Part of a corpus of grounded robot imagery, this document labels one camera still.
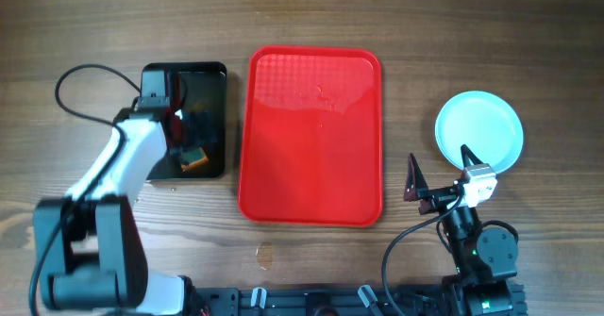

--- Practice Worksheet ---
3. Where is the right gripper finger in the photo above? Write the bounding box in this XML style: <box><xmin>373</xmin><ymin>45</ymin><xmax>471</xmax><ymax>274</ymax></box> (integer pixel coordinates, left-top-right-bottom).
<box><xmin>461</xmin><ymin>144</ymin><xmax>482</xmax><ymax>169</ymax></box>
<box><xmin>404</xmin><ymin>153</ymin><xmax>429</xmax><ymax>202</ymax></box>

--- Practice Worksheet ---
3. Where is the white plate top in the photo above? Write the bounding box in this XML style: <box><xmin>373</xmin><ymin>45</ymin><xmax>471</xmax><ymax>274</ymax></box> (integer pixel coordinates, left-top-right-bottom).
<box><xmin>434</xmin><ymin>91</ymin><xmax>524</xmax><ymax>174</ymax></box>

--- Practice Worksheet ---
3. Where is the orange green sponge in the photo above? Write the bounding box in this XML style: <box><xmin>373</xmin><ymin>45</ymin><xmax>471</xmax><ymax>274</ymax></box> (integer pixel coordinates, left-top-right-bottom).
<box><xmin>179</xmin><ymin>147</ymin><xmax>209</xmax><ymax>172</ymax></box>

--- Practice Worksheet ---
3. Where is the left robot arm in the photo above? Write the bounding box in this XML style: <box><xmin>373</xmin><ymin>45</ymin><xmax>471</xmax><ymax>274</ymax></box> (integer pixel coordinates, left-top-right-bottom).
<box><xmin>28</xmin><ymin>68</ymin><xmax>196</xmax><ymax>315</ymax></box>

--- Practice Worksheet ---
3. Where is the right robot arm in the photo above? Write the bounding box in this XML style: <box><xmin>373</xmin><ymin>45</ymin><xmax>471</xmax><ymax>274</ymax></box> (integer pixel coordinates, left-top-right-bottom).
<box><xmin>404</xmin><ymin>145</ymin><xmax>528</xmax><ymax>316</ymax></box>

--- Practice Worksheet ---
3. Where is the red plastic tray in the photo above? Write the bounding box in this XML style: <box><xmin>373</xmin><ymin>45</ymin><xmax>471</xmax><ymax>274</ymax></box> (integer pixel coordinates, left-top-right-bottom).
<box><xmin>237</xmin><ymin>46</ymin><xmax>383</xmax><ymax>227</ymax></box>

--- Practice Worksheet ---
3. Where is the black rectangular water basin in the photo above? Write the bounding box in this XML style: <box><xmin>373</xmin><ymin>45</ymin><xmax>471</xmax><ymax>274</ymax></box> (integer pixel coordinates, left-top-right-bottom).
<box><xmin>143</xmin><ymin>61</ymin><xmax>227</xmax><ymax>181</ymax></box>

